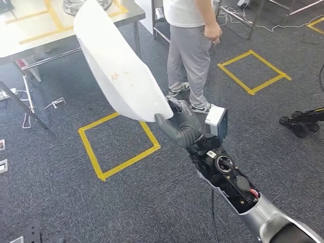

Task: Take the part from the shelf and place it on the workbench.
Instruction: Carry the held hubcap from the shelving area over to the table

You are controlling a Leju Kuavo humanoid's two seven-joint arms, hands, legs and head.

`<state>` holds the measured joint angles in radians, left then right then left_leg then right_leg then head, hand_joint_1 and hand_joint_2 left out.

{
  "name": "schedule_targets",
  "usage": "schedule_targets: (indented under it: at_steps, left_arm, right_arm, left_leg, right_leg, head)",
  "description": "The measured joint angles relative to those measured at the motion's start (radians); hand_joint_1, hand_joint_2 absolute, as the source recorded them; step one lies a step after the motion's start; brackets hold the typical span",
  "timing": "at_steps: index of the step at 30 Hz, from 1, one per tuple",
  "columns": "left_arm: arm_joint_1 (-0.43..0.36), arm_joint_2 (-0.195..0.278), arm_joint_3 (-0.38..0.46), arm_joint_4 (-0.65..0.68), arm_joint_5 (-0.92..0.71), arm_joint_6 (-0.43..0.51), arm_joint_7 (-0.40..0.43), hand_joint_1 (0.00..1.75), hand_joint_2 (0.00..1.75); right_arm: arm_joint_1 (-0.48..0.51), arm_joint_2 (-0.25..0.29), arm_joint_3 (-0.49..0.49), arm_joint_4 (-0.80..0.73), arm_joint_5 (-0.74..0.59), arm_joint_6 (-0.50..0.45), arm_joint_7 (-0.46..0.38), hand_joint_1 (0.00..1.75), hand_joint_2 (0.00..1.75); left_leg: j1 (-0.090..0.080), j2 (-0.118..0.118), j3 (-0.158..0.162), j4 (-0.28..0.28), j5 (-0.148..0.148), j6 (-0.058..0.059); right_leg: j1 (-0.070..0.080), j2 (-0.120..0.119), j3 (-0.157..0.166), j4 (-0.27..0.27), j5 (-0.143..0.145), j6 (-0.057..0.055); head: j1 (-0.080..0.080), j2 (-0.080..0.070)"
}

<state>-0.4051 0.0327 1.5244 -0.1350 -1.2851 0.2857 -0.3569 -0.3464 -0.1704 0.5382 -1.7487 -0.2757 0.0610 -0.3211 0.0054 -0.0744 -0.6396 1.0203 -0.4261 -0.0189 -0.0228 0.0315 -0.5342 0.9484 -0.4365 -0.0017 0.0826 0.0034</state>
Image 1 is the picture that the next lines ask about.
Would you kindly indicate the person's forearm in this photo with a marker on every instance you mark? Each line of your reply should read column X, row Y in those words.
column 205, row 13

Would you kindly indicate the silver floor socket plate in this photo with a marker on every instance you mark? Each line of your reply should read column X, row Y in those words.
column 3, row 166
column 59, row 102
column 1, row 144

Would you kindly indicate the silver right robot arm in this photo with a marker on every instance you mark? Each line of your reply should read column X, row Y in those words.
column 227, row 171

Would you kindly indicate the white curved shell part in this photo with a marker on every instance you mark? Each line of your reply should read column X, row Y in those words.
column 121, row 67

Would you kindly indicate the person's hand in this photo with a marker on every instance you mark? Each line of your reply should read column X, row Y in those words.
column 213, row 33

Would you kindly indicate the yellow tape on workbench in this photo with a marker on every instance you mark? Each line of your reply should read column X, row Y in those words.
column 54, row 16

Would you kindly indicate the white power strip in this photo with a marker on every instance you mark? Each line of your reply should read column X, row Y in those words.
column 7, row 94

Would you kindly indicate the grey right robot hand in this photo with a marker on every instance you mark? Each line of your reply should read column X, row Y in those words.
column 187, row 129

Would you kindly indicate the black object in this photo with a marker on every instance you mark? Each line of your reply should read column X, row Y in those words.
column 4, row 5

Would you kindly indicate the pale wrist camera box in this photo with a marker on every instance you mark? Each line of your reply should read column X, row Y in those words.
column 215, row 120

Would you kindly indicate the person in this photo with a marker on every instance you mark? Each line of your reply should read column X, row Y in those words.
column 189, row 50

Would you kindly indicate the standing robot black foot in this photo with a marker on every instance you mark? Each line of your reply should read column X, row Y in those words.
column 291, row 124
column 313, row 126

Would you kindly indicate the yellow floor tape square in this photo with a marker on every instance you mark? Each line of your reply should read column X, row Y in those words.
column 91, row 154
column 234, row 79

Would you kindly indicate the metal shelf frame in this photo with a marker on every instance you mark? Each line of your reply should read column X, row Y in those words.
column 153, row 20

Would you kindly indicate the white desk panel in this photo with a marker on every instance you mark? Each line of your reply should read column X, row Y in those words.
column 144, row 16

